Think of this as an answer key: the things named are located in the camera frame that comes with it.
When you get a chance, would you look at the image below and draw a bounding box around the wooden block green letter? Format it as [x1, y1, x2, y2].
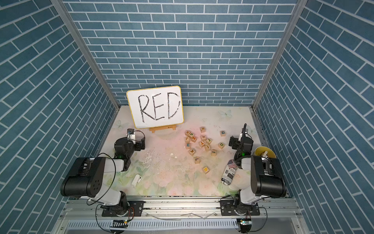
[218, 142, 225, 149]

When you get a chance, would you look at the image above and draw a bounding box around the flag printed metal tin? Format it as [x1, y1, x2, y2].
[221, 160, 238, 186]

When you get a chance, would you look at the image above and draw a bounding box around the small white eraser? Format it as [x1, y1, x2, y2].
[131, 174, 142, 187]

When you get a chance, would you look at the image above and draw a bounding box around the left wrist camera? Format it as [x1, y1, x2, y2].
[127, 128, 135, 142]

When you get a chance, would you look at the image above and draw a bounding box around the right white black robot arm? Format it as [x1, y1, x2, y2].
[220, 133, 286, 216]

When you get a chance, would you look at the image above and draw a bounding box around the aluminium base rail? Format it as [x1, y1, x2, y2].
[53, 196, 308, 234]

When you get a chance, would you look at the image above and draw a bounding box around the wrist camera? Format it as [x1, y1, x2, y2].
[239, 123, 247, 141]
[127, 128, 135, 142]

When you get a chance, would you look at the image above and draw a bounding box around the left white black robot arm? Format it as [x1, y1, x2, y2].
[60, 129, 146, 217]

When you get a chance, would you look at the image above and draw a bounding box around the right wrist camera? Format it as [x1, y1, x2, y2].
[239, 123, 247, 141]

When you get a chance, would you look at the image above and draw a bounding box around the wooden whiteboard easel stand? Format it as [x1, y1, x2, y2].
[149, 124, 177, 133]

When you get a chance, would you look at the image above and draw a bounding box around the wooden block yellow letter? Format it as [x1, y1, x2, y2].
[202, 166, 209, 174]

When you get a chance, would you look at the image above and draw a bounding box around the wooden block green I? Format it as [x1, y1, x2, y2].
[211, 149, 217, 157]

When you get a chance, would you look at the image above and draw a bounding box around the yellow marker cup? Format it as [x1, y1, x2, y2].
[254, 146, 276, 159]

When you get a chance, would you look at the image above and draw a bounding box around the white whiteboard reading RED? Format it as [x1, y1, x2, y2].
[126, 86, 184, 129]

